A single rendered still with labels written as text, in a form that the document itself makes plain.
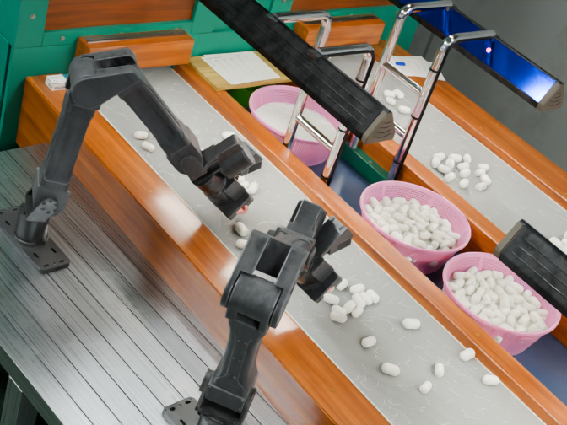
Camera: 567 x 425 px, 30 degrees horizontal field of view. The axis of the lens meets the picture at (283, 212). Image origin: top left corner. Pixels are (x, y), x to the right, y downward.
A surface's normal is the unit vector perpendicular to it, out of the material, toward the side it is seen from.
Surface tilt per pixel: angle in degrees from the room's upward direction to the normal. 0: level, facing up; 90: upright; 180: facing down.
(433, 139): 0
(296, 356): 0
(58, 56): 90
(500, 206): 0
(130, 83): 90
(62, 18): 90
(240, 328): 105
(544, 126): 90
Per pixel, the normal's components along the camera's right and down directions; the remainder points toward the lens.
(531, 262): -0.50, -0.28
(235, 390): -0.36, 0.66
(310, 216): -0.01, -0.24
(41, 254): 0.27, -0.79
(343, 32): 0.59, 0.58
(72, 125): 0.11, 0.68
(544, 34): -0.72, 0.21
